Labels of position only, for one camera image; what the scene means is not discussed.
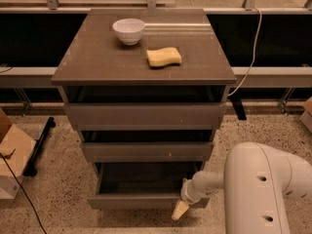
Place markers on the yellow sponge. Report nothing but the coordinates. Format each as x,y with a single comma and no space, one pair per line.
163,57

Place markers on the cardboard box left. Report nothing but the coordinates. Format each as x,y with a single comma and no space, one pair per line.
16,148

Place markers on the cardboard box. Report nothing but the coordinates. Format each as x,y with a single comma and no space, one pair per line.
306,117
16,148

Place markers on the grey top drawer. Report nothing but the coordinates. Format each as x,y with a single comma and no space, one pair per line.
150,117

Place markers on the black stand foot left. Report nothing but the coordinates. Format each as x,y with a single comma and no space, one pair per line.
30,168

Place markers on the cardboard box right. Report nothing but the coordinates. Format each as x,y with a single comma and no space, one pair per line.
306,117

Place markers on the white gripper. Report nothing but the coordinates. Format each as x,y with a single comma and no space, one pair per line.
187,193

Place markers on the grey drawer cabinet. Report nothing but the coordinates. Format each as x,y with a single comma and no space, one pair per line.
146,92

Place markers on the grey middle drawer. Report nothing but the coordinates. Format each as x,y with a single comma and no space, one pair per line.
147,151

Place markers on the black post behind cabinet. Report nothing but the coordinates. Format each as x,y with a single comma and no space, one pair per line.
237,104

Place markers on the white ceramic bowl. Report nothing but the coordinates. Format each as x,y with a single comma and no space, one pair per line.
129,31

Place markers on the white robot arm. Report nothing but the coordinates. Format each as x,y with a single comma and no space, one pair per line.
256,181

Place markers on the grey bottom drawer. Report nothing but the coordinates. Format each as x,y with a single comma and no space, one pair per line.
150,185

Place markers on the metal window railing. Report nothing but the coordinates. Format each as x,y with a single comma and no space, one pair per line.
32,75

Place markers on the grey drawer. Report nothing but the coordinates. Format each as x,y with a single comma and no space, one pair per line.
150,185
150,117
147,151

